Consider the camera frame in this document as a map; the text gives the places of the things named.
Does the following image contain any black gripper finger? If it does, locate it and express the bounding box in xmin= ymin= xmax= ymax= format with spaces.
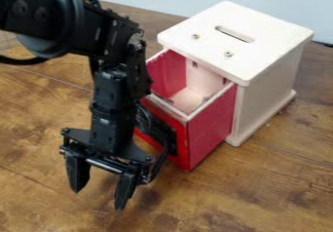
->
xmin=115 ymin=173 xmax=138 ymax=211
xmin=66 ymin=153 xmax=91 ymax=193

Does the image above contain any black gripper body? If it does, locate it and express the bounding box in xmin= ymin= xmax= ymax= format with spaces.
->
xmin=62 ymin=63 xmax=152 ymax=184

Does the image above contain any black metal drawer handle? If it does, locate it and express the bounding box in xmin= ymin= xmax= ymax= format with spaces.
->
xmin=136 ymin=104 xmax=178 ymax=181

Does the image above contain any red drawer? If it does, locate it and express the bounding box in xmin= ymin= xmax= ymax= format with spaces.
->
xmin=142 ymin=49 xmax=238 ymax=171

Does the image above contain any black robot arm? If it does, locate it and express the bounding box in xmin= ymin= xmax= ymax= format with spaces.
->
xmin=0 ymin=0 xmax=152 ymax=210

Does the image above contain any white wooden drawer cabinet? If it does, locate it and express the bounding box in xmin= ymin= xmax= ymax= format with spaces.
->
xmin=158 ymin=1 xmax=314 ymax=146

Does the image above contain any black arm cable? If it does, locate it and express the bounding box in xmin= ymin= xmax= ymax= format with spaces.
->
xmin=0 ymin=54 xmax=50 ymax=66

